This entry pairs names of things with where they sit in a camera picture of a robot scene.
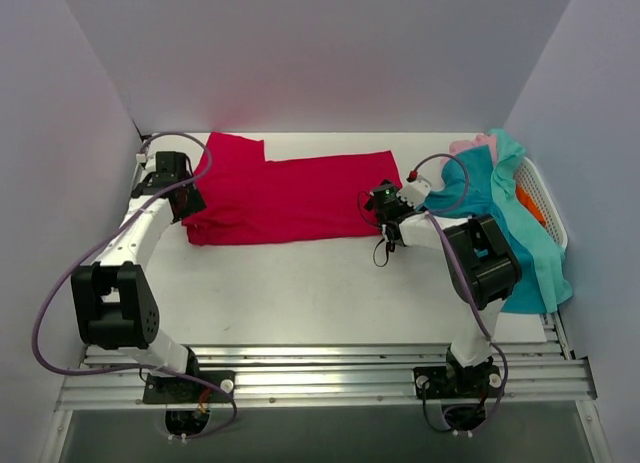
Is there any white perforated laundry basket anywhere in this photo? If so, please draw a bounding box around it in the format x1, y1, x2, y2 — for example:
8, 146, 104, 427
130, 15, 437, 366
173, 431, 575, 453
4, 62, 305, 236
514, 157, 569, 250

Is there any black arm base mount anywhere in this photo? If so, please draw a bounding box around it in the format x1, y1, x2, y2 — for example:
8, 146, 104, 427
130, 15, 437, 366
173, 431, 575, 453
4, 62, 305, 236
142, 370, 236, 405

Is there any aluminium frame rail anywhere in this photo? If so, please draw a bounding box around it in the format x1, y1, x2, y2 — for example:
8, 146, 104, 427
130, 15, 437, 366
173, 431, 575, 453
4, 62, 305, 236
54, 312, 599, 412

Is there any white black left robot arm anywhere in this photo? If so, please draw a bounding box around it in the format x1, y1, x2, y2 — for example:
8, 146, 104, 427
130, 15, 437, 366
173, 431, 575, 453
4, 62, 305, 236
70, 151, 206, 402

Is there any orange t shirt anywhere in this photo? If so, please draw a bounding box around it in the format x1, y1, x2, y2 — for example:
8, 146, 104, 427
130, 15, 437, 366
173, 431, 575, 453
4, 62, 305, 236
515, 184, 546, 228

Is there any pink t shirt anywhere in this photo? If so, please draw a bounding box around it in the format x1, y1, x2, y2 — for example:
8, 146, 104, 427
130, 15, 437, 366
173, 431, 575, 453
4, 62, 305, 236
448, 133, 498, 165

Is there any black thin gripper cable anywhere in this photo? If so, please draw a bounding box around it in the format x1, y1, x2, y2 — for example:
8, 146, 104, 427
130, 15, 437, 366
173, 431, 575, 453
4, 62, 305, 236
355, 190, 401, 268

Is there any light teal t shirt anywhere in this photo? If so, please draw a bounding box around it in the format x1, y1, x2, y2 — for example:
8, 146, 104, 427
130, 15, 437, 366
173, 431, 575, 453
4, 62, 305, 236
489, 129, 573, 313

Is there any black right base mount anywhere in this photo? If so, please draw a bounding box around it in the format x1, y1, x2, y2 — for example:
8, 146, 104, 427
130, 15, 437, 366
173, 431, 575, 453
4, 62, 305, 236
412, 365, 503, 400

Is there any red t shirt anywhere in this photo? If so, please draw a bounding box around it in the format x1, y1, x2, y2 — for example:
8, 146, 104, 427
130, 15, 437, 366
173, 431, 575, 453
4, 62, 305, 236
182, 133, 400, 246

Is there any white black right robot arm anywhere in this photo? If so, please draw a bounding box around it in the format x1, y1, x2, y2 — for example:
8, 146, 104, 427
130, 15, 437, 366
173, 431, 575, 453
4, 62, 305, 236
364, 179, 522, 396

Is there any blue t shirt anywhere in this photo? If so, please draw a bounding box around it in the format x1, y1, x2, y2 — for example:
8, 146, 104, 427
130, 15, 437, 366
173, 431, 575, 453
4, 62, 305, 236
424, 146, 547, 314

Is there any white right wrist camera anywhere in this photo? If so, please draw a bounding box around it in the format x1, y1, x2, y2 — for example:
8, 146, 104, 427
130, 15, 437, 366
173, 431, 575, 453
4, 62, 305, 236
397, 170, 432, 210

